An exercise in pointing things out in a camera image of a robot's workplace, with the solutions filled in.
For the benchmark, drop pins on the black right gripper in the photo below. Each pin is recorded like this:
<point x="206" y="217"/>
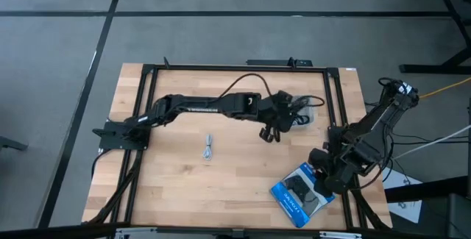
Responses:
<point x="333" y="178"/>

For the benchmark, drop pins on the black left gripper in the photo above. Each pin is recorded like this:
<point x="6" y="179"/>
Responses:
<point x="276" y="110"/>

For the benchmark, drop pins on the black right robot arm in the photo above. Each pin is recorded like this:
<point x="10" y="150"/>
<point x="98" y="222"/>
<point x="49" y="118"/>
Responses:
<point x="382" y="121"/>

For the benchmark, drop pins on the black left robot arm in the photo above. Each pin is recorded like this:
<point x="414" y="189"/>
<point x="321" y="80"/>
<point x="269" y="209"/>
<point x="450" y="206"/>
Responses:
<point x="206" y="106"/>

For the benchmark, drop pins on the grey plastic bin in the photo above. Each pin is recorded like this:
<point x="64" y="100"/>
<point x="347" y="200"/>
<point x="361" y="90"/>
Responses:
<point x="311" y="115"/>

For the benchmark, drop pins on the blue game controller box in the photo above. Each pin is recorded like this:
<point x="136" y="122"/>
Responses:
<point x="290" y="204"/>

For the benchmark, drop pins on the black power strip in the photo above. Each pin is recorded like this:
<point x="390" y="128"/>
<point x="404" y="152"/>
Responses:
<point x="272" y="62"/>

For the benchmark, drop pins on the white paper sheet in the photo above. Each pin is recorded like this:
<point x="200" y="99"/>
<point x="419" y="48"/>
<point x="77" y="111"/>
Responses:
<point x="408" y="209"/>

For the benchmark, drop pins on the black furniture piece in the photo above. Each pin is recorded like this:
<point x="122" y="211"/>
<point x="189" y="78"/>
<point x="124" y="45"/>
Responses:
<point x="423" y="193"/>

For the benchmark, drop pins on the black table stand leg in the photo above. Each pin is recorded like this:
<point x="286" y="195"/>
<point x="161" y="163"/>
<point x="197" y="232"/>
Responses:
<point x="434" y="68"/>

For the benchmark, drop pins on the black stand foot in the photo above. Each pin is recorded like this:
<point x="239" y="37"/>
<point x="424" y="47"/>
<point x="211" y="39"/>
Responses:
<point x="11" y="143"/>

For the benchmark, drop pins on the silver bracket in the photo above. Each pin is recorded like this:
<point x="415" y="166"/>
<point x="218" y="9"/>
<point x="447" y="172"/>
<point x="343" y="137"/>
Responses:
<point x="136" y="232"/>
<point x="340" y="235"/>

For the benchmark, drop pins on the black aluminium table frame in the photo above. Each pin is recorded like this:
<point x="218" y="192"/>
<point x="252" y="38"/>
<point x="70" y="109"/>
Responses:
<point x="239" y="67"/>

